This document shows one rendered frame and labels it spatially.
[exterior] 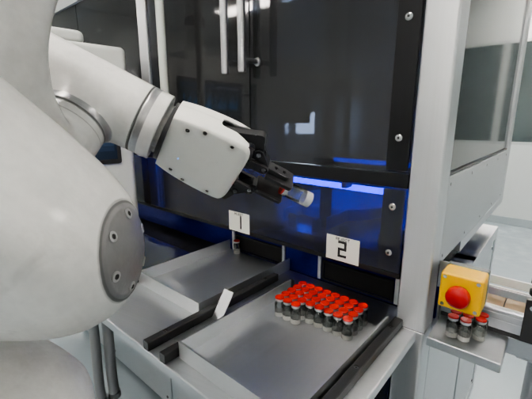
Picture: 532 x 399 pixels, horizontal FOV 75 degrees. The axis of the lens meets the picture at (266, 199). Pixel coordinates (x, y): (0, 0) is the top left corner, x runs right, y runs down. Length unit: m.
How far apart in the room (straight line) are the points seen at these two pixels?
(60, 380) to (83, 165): 0.18
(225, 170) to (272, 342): 0.42
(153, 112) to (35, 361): 0.26
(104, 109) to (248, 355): 0.50
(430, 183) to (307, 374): 0.42
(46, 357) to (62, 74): 0.27
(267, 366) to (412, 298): 0.33
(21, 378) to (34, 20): 0.27
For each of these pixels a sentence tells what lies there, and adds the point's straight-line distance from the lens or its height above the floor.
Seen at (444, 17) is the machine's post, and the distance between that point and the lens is 0.74.
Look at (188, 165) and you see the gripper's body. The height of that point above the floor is 1.26.
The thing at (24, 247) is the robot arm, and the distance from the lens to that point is 0.22.
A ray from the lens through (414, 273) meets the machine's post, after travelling 0.78.
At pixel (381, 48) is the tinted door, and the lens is 0.78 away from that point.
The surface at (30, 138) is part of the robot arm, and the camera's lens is 0.23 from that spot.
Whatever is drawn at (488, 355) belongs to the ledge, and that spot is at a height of 0.88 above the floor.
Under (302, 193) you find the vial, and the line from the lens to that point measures 0.47.
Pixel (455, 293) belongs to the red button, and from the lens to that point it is 0.73.
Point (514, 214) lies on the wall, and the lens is 5.43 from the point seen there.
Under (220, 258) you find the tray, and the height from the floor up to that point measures 0.88.
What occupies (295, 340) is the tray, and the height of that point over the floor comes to 0.88.
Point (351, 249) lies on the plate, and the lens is 0.82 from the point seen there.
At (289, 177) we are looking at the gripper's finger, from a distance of 0.45.
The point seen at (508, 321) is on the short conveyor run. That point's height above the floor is 0.91.
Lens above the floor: 1.31
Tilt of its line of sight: 13 degrees down
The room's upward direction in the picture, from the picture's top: straight up
